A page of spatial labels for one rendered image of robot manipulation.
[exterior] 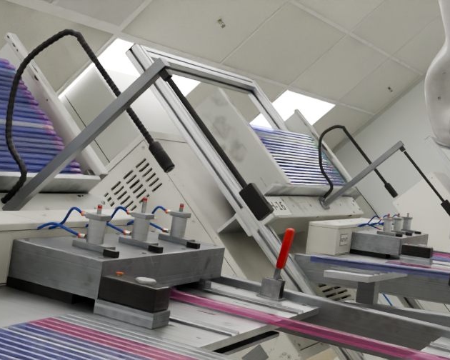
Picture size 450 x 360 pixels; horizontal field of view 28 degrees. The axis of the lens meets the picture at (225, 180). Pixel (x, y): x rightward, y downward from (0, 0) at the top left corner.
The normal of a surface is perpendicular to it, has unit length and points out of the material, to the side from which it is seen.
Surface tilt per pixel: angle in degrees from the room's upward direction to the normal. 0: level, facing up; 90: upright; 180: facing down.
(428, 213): 90
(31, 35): 180
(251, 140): 90
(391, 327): 90
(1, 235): 138
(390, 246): 90
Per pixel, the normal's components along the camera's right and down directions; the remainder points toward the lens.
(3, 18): 0.55, 0.79
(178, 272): 0.89, 0.17
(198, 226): -0.43, -0.02
